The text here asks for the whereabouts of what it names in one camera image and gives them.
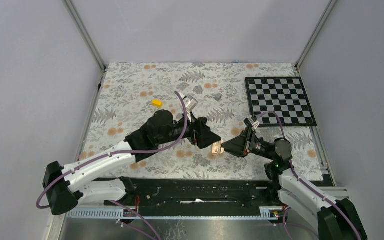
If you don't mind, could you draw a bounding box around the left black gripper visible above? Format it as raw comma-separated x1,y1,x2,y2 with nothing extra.
157,109,222,150

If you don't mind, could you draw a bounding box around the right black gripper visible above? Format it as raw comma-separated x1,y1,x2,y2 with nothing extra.
219,126,276,162

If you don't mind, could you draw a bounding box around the pink earbud charging case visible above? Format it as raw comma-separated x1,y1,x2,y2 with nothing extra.
211,140,225,155

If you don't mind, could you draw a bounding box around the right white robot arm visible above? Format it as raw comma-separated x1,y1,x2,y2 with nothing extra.
220,127,368,240

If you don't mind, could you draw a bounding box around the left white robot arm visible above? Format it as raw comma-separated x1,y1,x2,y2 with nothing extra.
40,110,221,216

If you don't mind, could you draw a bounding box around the small grey block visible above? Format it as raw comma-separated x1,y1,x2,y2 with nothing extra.
214,93,223,102

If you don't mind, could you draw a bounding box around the yellow block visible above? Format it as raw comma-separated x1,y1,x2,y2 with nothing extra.
151,99,163,108

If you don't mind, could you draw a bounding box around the black white checkerboard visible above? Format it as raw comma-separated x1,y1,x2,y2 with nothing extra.
244,77,317,127

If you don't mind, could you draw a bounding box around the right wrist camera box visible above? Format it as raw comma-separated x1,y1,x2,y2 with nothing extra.
246,115,260,131

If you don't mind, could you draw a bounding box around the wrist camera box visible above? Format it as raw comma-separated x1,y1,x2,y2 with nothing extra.
183,95,199,112
246,115,260,131

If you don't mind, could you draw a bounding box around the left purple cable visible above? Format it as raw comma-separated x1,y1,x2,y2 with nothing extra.
35,91,190,240

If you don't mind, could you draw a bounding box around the purple cable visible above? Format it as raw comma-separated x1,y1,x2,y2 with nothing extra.
256,111,365,240
35,91,190,240

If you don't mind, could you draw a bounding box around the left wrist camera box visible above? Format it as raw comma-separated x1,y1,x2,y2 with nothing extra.
183,95,199,112

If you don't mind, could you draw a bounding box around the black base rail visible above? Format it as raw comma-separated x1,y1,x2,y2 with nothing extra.
117,178,285,218

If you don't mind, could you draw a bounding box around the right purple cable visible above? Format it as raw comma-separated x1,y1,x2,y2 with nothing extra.
256,111,365,240

